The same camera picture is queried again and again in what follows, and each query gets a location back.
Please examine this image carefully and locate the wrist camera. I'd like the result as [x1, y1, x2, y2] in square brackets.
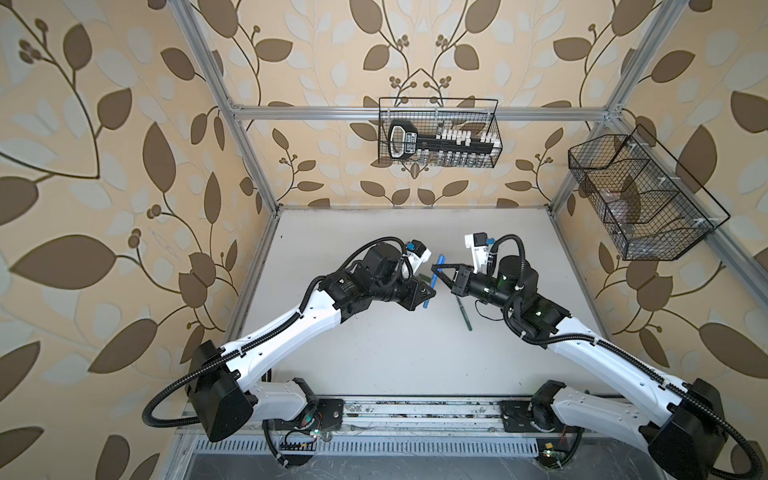
[406, 239, 431, 275]
[464, 232, 495, 274]

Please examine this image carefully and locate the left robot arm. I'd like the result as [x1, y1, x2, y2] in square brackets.
[142, 236, 436, 442]

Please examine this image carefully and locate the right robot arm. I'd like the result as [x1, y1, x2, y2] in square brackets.
[431, 232, 765, 479]

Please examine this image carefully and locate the blue pen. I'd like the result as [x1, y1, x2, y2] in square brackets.
[423, 273, 439, 309]

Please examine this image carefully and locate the green pen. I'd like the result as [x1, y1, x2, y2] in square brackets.
[456, 297, 473, 332]

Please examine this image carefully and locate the aluminium frame back bar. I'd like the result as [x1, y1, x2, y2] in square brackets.
[230, 105, 613, 122]

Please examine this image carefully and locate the wire basket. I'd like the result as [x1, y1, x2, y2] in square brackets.
[377, 96, 503, 169]
[568, 124, 731, 261]

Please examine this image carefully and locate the back wire basket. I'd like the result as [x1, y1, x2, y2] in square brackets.
[377, 96, 503, 169]

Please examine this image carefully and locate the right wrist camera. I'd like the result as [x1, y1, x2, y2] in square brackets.
[464, 232, 495, 274]

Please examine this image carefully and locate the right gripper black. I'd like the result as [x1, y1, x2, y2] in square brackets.
[431, 266, 516, 318]

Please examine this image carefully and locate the black tool in basket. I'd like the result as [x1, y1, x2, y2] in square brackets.
[383, 120, 502, 160]

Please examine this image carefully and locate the right wire basket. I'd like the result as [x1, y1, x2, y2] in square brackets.
[568, 124, 731, 261]

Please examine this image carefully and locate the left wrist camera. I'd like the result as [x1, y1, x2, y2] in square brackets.
[406, 239, 431, 275]

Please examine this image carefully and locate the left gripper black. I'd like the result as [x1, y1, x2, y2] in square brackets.
[367, 263, 437, 307]

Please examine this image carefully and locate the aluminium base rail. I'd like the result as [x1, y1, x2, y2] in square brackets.
[179, 395, 673, 457]

